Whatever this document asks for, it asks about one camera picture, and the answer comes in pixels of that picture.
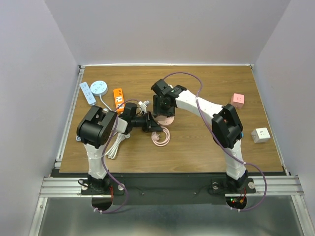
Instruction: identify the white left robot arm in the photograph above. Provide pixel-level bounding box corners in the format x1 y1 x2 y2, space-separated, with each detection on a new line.
76 102 162 194

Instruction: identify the pink cube adapter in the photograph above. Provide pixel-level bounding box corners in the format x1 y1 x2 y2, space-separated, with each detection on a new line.
230 93 245 109

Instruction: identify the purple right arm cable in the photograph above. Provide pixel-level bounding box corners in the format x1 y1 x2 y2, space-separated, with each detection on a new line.
162 71 268 212

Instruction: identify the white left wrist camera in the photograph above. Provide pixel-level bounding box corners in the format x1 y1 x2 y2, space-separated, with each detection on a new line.
138 100 150 113

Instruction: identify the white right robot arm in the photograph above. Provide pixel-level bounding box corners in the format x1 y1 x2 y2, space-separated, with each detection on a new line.
151 79 246 192

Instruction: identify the white orange strip cable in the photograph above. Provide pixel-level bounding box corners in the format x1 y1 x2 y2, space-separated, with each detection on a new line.
105 132 130 160

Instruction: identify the orange power strip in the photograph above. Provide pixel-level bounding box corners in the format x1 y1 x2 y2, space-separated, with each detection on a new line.
113 88 124 114

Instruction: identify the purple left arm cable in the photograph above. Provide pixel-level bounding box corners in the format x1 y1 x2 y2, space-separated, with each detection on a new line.
92 99 141 214

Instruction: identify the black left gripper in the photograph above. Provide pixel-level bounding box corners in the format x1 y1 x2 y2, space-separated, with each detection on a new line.
130 111 161 133

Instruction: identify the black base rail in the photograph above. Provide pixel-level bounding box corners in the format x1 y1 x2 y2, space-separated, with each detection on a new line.
41 173 255 209

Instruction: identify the pink round socket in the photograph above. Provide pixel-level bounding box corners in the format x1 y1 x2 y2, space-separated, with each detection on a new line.
156 116 175 126

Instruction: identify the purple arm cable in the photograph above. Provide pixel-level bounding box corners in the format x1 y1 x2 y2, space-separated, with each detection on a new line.
92 99 141 214
162 71 268 212

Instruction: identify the light blue power strip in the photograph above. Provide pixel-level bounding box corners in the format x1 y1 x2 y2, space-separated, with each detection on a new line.
79 82 96 106

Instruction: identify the white cube adapter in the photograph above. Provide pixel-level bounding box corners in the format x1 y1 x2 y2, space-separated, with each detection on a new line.
251 127 271 143

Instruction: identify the aluminium frame rail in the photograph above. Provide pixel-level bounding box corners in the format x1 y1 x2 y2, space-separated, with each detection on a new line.
39 176 304 198

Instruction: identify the grey round socket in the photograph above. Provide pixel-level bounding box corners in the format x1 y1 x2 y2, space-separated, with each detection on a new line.
90 80 108 96

